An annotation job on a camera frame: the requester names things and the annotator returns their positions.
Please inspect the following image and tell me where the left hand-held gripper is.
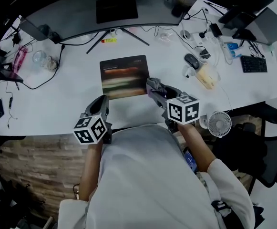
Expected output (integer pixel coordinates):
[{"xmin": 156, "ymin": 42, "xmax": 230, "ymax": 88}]
[{"xmin": 73, "ymin": 94, "xmax": 113, "ymax": 145}]

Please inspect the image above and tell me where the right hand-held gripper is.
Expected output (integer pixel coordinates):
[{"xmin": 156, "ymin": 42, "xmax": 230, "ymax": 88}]
[{"xmin": 145, "ymin": 84, "xmax": 200, "ymax": 134}]

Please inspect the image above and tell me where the grey cloth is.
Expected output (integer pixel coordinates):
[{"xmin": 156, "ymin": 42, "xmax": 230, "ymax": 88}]
[{"xmin": 146, "ymin": 77, "xmax": 169, "ymax": 96}]

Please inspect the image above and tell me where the dark printed mouse pad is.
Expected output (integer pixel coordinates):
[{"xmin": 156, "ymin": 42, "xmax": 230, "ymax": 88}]
[{"xmin": 99, "ymin": 54, "xmax": 150, "ymax": 101}]

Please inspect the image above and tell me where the person's left forearm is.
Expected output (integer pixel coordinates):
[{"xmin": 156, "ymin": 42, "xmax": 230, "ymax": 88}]
[{"xmin": 78, "ymin": 140, "xmax": 105, "ymax": 202}]

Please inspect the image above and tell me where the person's right forearm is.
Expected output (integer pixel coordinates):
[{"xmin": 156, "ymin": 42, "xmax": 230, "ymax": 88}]
[{"xmin": 177, "ymin": 122, "xmax": 217, "ymax": 173}]

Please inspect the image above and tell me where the black computer mouse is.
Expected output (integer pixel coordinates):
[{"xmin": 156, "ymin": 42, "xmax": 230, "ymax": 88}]
[{"xmin": 184, "ymin": 53, "xmax": 200, "ymax": 70}]

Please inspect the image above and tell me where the white cup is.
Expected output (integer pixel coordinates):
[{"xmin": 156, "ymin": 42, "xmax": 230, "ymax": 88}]
[{"xmin": 182, "ymin": 65, "xmax": 196, "ymax": 79}]

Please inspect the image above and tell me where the beige tissue box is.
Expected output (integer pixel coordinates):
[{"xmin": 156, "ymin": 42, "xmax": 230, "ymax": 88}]
[{"xmin": 195, "ymin": 63, "xmax": 219, "ymax": 90}]

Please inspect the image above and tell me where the black charger plug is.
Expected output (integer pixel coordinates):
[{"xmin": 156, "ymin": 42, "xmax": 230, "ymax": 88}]
[{"xmin": 199, "ymin": 47, "xmax": 212, "ymax": 60}]

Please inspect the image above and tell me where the black monitor stand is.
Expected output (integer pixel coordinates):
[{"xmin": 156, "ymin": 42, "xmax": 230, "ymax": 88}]
[{"xmin": 86, "ymin": 27, "xmax": 151, "ymax": 55}]

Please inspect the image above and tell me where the small white desk fan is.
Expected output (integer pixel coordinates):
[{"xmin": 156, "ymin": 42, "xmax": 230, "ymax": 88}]
[{"xmin": 199, "ymin": 111, "xmax": 233, "ymax": 138}]

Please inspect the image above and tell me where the blue phone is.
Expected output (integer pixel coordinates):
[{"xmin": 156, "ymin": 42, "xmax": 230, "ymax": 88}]
[{"xmin": 183, "ymin": 146, "xmax": 198, "ymax": 174}]

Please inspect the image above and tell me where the small glass jar with contents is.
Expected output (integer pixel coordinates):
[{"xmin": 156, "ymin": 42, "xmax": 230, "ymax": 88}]
[{"xmin": 45, "ymin": 56, "xmax": 59, "ymax": 72}]

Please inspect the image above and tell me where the person's grey shirt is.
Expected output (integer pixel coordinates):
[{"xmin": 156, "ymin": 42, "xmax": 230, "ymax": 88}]
[{"xmin": 58, "ymin": 124, "xmax": 256, "ymax": 229}]

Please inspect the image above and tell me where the white power strip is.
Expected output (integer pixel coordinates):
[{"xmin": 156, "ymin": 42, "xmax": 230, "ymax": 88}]
[{"xmin": 217, "ymin": 36, "xmax": 234, "ymax": 60}]

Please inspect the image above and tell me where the clear glass jar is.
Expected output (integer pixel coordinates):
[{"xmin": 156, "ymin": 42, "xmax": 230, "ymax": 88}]
[{"xmin": 32, "ymin": 50, "xmax": 49, "ymax": 67}]

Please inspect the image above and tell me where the black power adapter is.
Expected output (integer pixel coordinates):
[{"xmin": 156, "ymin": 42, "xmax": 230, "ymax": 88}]
[{"xmin": 209, "ymin": 23, "xmax": 223, "ymax": 38}]

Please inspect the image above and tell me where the pink plastic case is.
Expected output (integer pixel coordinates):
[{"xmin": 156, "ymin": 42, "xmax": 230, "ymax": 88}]
[{"xmin": 12, "ymin": 46, "xmax": 29, "ymax": 72}]

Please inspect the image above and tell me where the curved black monitor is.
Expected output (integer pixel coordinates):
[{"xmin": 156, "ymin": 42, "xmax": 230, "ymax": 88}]
[{"xmin": 10, "ymin": 0, "xmax": 206, "ymax": 44}]

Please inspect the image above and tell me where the black office chair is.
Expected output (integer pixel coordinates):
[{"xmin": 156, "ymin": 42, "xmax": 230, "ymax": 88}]
[{"xmin": 211, "ymin": 104, "xmax": 277, "ymax": 188}]

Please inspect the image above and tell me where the grey laptop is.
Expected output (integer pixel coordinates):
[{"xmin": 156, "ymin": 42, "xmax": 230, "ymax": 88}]
[{"xmin": 231, "ymin": 7, "xmax": 277, "ymax": 45}]

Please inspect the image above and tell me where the black monitor cable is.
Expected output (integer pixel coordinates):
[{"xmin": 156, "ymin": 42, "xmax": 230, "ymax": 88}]
[{"xmin": 16, "ymin": 42, "xmax": 66, "ymax": 91}]

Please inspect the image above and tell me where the white round cable grommet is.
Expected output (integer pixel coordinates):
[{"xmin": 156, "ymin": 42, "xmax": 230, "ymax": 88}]
[{"xmin": 181, "ymin": 29, "xmax": 192, "ymax": 41}]

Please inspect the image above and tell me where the black earphone cable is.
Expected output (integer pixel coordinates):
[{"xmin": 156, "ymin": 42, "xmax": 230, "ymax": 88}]
[{"xmin": 0, "ymin": 79, "xmax": 19, "ymax": 129}]

